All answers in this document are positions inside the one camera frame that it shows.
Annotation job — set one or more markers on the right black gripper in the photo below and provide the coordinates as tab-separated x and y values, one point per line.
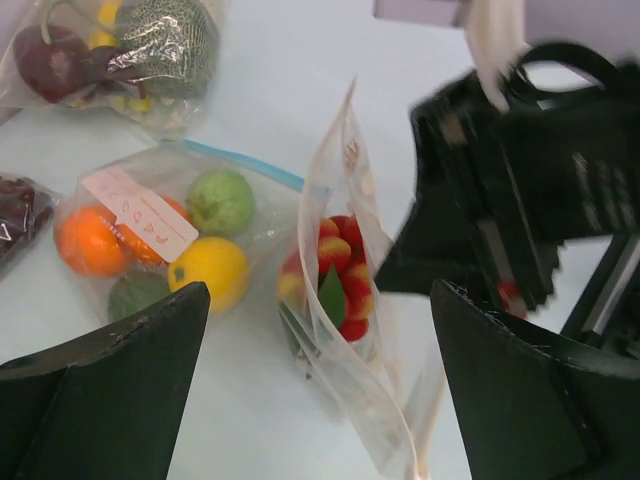
499	193

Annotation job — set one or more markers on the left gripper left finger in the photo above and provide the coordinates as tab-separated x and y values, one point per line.
108	404

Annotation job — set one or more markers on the blue zip citrus bag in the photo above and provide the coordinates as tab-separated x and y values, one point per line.
143	226

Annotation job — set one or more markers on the clear bag with melon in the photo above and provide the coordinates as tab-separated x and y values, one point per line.
152	62

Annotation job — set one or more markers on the red zip fruit bag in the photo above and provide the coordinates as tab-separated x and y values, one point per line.
27	209

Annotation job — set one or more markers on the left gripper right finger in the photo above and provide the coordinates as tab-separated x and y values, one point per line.
532	404

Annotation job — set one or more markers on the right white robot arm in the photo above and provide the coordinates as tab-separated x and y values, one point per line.
605	292

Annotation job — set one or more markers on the polka dot strawberry bag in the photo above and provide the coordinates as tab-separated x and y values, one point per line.
379	373

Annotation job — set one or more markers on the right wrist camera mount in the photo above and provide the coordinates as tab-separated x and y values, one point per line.
495	35

